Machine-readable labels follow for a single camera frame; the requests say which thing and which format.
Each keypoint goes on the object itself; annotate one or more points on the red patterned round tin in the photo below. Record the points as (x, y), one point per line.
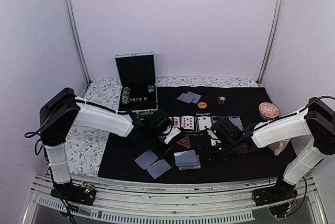
(268, 111)

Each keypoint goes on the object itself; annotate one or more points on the red dice row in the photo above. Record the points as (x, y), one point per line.
(138, 100)

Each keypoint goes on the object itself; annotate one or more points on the aluminium poker chip case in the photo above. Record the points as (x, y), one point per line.
(137, 71)

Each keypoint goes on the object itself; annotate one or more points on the orange big blind button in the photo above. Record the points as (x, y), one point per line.
(202, 105)

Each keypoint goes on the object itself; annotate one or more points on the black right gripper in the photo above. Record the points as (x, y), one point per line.
(211, 157)

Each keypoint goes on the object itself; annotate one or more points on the right aluminium frame post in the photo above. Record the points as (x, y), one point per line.
(270, 42)

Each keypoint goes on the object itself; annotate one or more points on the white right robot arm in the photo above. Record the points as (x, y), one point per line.
(313, 122)

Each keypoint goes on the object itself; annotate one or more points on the red triangle all-in marker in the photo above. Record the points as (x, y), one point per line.
(185, 142)

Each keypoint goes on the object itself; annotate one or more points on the long poker chip stack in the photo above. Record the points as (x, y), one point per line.
(125, 95)

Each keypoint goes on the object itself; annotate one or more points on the face-up clubs card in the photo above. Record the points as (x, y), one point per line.
(204, 122)

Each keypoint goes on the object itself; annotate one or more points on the short poker chip stack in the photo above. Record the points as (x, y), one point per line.
(151, 89)

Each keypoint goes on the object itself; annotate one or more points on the left aluminium frame post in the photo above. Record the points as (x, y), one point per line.
(76, 40)

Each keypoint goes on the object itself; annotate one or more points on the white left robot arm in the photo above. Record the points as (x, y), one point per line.
(65, 112)

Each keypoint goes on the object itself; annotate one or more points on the orange black poker chips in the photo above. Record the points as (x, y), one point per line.
(221, 100)

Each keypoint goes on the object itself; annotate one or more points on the floral white tablecloth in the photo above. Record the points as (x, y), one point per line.
(85, 146)

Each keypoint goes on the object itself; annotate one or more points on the cream ribbed mug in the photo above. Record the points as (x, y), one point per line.
(278, 147)

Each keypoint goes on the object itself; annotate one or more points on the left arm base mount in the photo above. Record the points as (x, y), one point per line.
(83, 194)

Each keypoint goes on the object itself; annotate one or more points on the blue patterned card deck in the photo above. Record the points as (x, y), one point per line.
(187, 160)

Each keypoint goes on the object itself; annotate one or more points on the aluminium frame post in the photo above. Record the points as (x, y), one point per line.
(270, 42)
(76, 40)

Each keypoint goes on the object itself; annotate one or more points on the black poker mat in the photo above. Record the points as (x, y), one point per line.
(118, 161)

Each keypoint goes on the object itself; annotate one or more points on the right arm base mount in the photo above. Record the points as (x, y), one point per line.
(279, 192)

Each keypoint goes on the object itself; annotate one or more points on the face-up king card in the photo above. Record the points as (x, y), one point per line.
(176, 122)

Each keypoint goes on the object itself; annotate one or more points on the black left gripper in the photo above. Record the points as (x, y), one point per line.
(164, 153)

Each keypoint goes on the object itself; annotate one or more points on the face-up diamonds card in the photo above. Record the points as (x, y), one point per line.
(188, 123)

